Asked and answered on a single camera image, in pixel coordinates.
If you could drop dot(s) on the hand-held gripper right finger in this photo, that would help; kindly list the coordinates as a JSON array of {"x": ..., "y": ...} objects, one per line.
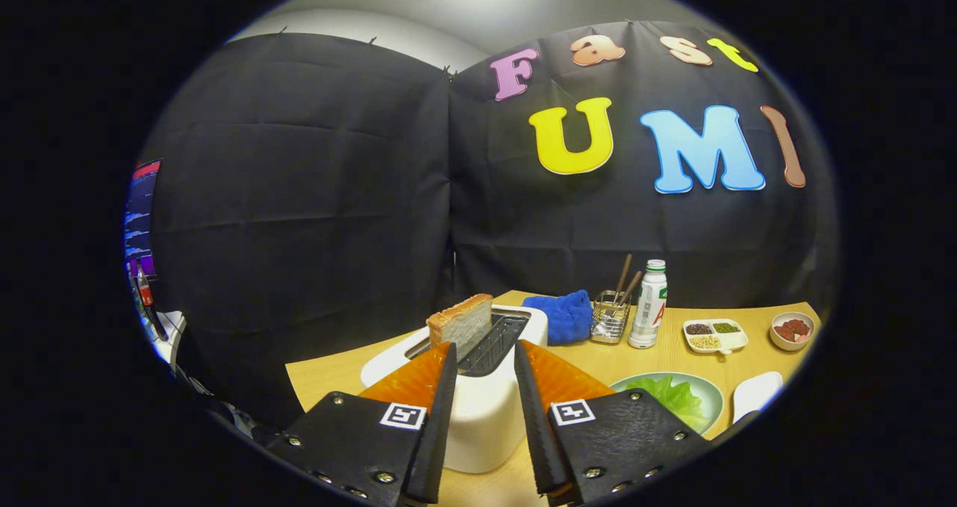
[{"x": 532, "y": 432}]

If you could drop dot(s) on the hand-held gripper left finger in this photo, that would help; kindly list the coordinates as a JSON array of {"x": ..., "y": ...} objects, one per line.
[{"x": 441, "y": 432}]

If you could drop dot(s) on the toasted bread slice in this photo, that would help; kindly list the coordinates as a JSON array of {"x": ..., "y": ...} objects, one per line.
[{"x": 463, "y": 324}]

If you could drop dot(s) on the green lettuce leaf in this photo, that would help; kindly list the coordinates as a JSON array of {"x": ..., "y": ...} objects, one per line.
[{"x": 673, "y": 398}]

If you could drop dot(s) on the cream white toaster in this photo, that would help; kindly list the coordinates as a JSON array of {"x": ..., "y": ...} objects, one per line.
[{"x": 486, "y": 417}]

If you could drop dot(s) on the blue cloth mitt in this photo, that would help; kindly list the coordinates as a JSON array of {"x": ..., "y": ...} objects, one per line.
[{"x": 564, "y": 316}]

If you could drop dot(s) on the metal mesh utensil holder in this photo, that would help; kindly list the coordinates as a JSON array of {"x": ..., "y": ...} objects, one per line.
[{"x": 609, "y": 324}]

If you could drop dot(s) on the white plastic drink bottle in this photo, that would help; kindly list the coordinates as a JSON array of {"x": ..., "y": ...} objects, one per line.
[{"x": 649, "y": 309}]

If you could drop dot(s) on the wooden chopstick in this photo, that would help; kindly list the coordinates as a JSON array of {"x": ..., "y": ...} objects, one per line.
[
  {"x": 623, "y": 277},
  {"x": 632, "y": 286}
]

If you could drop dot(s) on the pale green plate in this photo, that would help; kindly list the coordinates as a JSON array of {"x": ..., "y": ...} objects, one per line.
[{"x": 714, "y": 398}]

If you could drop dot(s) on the pile of yellow soybeans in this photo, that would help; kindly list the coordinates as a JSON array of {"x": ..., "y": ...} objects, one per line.
[{"x": 704, "y": 342}]

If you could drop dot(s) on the pile of dark red beans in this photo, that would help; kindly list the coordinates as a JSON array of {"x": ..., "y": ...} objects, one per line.
[{"x": 699, "y": 329}]

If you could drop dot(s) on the pile of green beans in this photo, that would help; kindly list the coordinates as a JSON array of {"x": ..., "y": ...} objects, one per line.
[{"x": 726, "y": 327}]

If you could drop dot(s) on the white divided dish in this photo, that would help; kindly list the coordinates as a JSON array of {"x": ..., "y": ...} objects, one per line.
[{"x": 734, "y": 340}]

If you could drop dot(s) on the white square plate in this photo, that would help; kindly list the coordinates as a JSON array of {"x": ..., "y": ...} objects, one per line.
[{"x": 757, "y": 395}]

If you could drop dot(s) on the white round meat bowl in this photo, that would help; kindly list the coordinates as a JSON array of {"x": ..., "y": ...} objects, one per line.
[{"x": 781, "y": 345}]

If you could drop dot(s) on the black backdrop cloth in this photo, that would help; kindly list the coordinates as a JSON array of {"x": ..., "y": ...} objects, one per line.
[{"x": 314, "y": 193}]

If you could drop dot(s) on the brown steak piece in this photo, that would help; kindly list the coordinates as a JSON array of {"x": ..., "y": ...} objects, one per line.
[
  {"x": 785, "y": 333},
  {"x": 798, "y": 326}
]

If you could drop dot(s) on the white desk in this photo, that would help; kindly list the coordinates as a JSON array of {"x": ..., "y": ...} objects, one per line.
[{"x": 170, "y": 335}]

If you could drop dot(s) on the computer monitor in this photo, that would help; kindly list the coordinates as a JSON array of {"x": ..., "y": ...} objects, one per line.
[{"x": 140, "y": 215}]

